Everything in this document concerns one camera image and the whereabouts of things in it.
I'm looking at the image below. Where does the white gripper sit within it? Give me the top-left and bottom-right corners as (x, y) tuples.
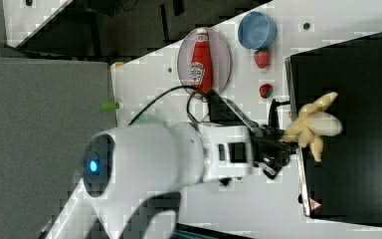
(198, 123), (292, 181)

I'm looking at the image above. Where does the yellow plush peeled banana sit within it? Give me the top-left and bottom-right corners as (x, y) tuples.
(281, 92), (343, 162)

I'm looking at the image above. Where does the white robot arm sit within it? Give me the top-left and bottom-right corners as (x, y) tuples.
(44, 122), (290, 239)

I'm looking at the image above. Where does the black toaster oven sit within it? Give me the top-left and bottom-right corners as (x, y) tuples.
(286, 32), (382, 226)

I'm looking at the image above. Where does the small red strawberry toy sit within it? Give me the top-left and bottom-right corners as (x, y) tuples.
(259, 84), (274, 99)

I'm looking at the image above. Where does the large plush strawberry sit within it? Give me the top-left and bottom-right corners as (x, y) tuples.
(254, 49), (271, 69)

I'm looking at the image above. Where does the red plush ketchup bottle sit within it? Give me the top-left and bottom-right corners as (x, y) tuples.
(190, 28), (213, 93)

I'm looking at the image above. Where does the grey round plate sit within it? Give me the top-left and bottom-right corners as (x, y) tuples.
(177, 28), (232, 94)

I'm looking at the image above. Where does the blue bowl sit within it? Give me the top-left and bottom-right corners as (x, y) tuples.
(238, 12), (277, 50)

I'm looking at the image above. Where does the green marker pen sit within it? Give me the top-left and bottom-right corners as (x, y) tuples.
(100, 102), (123, 111)

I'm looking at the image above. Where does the black oven door handle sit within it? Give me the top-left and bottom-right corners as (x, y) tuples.
(268, 99), (290, 129)

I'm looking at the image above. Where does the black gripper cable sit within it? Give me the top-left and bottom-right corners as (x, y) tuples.
(128, 85), (213, 126)

